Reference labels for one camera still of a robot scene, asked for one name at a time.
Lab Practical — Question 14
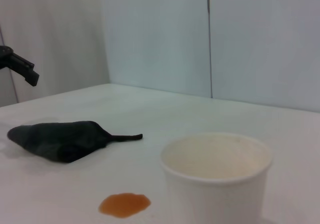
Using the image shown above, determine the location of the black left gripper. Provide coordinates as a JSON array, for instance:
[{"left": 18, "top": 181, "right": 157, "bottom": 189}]
[{"left": 0, "top": 45, "right": 40, "bottom": 87}]

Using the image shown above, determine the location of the white paper cup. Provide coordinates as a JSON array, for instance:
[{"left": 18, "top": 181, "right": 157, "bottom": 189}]
[{"left": 159, "top": 131, "right": 274, "bottom": 224}]

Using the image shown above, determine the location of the dark blue rag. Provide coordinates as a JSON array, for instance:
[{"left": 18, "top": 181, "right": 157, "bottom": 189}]
[{"left": 6, "top": 120, "right": 144, "bottom": 165}]

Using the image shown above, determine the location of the orange liquid stain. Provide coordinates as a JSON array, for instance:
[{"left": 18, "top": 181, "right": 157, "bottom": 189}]
[{"left": 98, "top": 192, "right": 152, "bottom": 220}]

